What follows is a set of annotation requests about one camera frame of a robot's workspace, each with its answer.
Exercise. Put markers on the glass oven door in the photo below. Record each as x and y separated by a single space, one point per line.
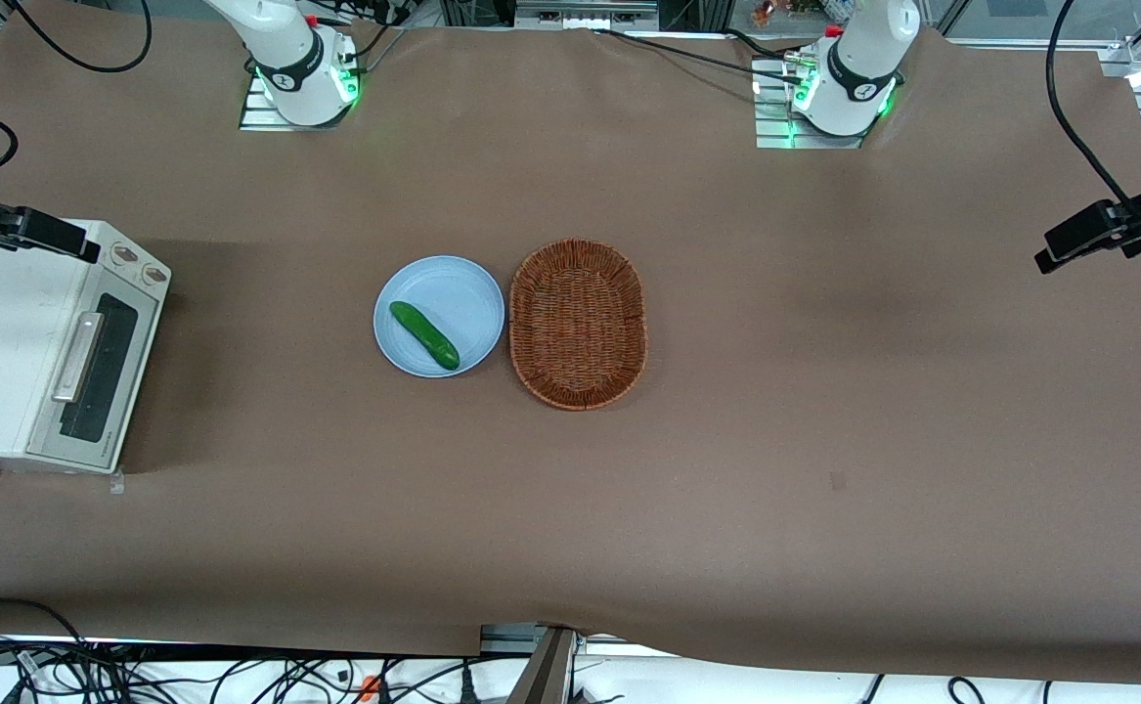
120 332

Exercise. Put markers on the green cucumber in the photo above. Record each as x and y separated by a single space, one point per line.
423 334

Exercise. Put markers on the beige oven knob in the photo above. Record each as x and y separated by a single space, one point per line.
153 274
123 254

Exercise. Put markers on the light blue plate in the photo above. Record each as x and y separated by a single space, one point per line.
453 298

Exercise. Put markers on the brown wicker basket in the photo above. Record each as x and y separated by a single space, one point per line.
578 325

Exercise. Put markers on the brown paper table cover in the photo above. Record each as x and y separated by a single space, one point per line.
824 342

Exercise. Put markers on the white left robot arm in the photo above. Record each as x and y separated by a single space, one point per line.
863 59

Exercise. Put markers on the aluminium frame post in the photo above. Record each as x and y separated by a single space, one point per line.
546 670

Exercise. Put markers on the small clear plastic bracket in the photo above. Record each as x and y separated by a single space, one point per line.
117 481

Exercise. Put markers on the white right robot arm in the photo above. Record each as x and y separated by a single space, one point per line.
288 49

